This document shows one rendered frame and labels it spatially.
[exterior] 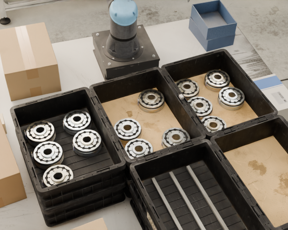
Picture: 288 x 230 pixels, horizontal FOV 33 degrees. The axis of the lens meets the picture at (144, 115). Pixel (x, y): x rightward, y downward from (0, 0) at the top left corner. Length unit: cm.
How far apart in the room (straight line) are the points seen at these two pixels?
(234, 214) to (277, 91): 67
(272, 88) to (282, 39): 163
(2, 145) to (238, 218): 85
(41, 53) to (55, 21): 163
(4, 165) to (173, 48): 106
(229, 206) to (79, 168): 53
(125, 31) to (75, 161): 63
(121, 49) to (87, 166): 62
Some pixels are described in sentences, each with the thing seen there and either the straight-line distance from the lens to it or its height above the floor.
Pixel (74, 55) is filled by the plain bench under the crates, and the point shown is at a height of 70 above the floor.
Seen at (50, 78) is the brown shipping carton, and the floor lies 79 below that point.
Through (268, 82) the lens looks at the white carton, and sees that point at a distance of 214.
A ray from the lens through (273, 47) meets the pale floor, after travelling 363.
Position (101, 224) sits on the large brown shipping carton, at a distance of 151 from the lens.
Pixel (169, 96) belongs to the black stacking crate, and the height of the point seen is 89.
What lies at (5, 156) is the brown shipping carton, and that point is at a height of 86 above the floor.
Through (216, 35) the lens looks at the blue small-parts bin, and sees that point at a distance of 233.
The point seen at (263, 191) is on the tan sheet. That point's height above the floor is 83.
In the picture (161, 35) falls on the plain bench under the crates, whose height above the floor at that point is 70.
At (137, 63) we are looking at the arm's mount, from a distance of 213.
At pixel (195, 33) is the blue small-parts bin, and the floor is 73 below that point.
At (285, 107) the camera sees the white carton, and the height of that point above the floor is 79.
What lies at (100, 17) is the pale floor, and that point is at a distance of 374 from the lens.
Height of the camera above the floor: 221
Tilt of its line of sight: 48 degrees down
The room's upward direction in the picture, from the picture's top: 2 degrees clockwise
